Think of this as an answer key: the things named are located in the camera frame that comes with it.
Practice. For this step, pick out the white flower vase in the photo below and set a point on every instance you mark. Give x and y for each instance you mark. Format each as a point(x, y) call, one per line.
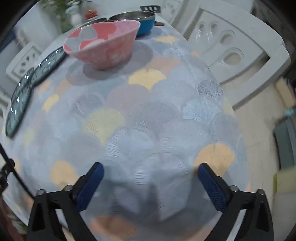
point(75, 18)

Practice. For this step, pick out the white dining chair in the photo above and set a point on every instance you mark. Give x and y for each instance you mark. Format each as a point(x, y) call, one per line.
point(231, 41)
point(23, 61)

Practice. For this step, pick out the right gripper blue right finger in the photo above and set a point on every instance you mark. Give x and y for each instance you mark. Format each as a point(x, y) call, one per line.
point(215, 187)

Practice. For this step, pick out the wooden base phone stand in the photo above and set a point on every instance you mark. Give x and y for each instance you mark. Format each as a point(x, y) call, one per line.
point(153, 9)

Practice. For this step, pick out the red teapot ornament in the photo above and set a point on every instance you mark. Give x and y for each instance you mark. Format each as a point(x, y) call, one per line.
point(90, 14)

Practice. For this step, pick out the blue patterned plate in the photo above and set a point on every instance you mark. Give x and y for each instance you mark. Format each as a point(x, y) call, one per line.
point(47, 66)
point(24, 81)
point(17, 111)

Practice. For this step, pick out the pink floral bowl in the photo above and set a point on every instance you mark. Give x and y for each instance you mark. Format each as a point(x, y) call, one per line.
point(103, 45)

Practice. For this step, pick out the red steel bowl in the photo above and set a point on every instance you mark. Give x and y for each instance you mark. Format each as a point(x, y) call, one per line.
point(93, 21)

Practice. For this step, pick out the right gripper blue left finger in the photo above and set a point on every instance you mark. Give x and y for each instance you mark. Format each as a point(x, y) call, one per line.
point(86, 186)

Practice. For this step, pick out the glass vase with flowers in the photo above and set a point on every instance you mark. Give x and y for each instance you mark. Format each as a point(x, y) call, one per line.
point(57, 11)

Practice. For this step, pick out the scallop patterned tablecloth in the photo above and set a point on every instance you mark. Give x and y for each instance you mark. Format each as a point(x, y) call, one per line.
point(151, 122)

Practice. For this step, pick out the blue steel bowl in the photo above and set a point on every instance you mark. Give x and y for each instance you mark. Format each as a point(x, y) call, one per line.
point(146, 19)

